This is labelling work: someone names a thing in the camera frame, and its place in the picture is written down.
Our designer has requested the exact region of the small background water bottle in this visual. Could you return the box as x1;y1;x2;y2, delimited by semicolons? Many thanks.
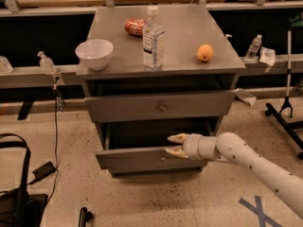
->
244;35;262;61

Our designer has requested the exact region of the white paper packet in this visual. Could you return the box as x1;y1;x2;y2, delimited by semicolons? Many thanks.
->
259;46;276;66

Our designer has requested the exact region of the black bag with strap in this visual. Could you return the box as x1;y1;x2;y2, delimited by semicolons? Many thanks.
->
0;133;47;227

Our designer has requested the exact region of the black power adapter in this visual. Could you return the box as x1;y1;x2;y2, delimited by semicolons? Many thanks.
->
33;161;56;181

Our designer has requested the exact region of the black stand with pole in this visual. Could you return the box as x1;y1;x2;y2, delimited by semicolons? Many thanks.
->
265;12;303;160

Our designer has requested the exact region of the grey drawer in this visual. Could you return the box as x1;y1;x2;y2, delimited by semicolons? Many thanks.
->
85;90;235;122
97;116;222;170
108;166;205;176

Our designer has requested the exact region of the grey drawer cabinet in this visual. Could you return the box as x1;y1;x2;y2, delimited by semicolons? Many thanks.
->
75;4;246;178

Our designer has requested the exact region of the clear container at left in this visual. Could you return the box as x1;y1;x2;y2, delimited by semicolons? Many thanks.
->
0;56;13;73

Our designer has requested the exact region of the red soda can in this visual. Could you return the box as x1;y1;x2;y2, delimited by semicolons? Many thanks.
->
124;18;145;37

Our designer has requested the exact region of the long grey shelf rail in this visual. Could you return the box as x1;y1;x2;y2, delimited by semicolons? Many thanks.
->
0;54;303;89

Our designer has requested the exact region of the grey bottom drawer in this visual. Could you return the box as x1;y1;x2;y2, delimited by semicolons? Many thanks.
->
108;166;205;176

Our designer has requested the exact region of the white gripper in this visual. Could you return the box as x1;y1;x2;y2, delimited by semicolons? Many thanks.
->
165;133;219;160

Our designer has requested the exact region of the orange fruit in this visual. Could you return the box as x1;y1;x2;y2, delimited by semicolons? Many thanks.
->
197;44;214;62

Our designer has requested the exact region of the clear water bottle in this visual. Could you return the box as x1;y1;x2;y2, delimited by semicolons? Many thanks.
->
143;6;165;71

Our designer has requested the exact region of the small box on floor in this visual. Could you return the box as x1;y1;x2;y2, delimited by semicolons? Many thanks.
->
236;89;257;106

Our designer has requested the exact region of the black power cable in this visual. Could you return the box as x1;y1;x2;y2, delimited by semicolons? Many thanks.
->
26;85;62;206

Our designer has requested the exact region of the grey top drawer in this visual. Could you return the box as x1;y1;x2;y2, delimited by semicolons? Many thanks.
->
85;90;235;122

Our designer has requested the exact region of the white bowl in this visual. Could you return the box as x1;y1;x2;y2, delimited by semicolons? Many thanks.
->
75;39;114;70

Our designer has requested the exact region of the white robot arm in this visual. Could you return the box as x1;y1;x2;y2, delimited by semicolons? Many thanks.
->
166;132;303;218

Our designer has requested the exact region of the clear sanitizer pump bottle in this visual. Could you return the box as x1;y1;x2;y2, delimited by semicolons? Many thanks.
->
38;51;57;75

